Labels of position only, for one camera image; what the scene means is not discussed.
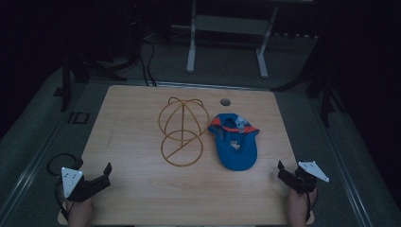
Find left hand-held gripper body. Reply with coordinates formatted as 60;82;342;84
61;166;96;203

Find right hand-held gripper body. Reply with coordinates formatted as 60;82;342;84
290;161;331;195

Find person's right hand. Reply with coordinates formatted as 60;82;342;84
287;186;318;227

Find person's left hand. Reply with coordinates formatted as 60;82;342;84
64;196;95;227

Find blue baseball cap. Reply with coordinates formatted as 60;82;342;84
206;113;261;172

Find black metal stand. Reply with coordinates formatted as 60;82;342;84
52;46;141;114
270;62;348;129

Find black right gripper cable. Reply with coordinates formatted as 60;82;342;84
305;186;320;222

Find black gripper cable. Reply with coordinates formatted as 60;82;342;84
305;186;320;222
45;152;84;222

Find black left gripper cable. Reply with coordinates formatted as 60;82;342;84
45;152;84;222

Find black rectangular floor bracket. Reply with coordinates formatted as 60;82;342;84
66;111;91;125

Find golden wire hat stand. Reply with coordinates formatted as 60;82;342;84
157;96;211;167

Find black floor cables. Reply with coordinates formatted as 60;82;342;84
137;31;159;88

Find white metal frame stand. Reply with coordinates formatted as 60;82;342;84
171;0;315;80

